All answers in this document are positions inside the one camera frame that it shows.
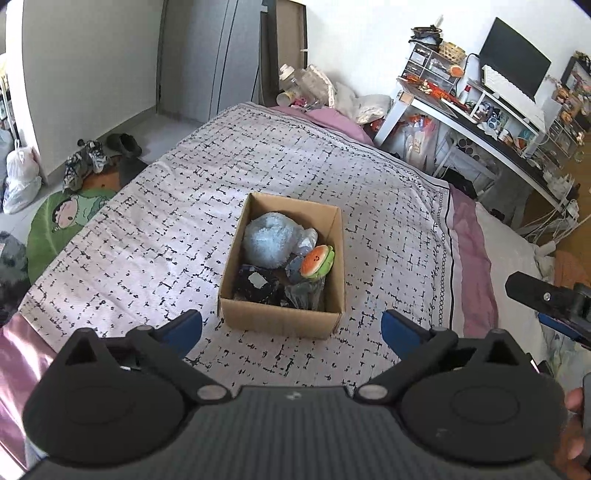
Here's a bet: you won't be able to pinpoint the white desk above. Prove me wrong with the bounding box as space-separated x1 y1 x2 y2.
373 89 581 218

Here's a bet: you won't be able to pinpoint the clear plastic bottle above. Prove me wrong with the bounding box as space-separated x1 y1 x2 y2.
279 64 305 91

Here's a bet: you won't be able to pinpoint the white black patterned bedspread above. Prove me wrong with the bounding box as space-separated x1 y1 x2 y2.
20 104 459 388

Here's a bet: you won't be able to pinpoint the brown cardboard box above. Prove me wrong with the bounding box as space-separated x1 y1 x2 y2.
218 193 346 339

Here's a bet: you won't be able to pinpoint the black stitched fabric pouch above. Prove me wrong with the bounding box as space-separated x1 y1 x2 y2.
233 264 283 306

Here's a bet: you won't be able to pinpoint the white mattress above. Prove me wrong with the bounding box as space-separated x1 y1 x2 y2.
476 203 549 363

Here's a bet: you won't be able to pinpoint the person's right hand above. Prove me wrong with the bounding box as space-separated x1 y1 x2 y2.
554 388 590 480

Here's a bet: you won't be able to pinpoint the black computer monitor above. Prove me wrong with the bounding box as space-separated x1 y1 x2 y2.
479 18 551 100

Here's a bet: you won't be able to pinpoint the pink blanket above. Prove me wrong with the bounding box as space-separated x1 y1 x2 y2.
274 107 499 338

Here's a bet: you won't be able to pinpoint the green cartoon floor mat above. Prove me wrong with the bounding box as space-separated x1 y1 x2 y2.
26 189 116 283

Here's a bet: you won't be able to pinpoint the white keyboard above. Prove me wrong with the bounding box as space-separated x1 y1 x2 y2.
482 65 534 103

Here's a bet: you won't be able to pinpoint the dark slippers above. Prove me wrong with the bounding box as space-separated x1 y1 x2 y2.
106 133 142 157

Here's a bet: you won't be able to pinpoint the white plastic bag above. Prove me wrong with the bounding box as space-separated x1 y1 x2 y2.
2 140 42 215

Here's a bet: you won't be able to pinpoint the orange green burger plush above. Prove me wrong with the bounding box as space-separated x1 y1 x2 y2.
300 245 335 280

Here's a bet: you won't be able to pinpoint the pair of sneakers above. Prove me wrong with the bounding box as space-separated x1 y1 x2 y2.
62 139 111 192

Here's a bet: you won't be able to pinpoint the light blue fluffy plush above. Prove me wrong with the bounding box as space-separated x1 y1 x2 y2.
242 212 304 270

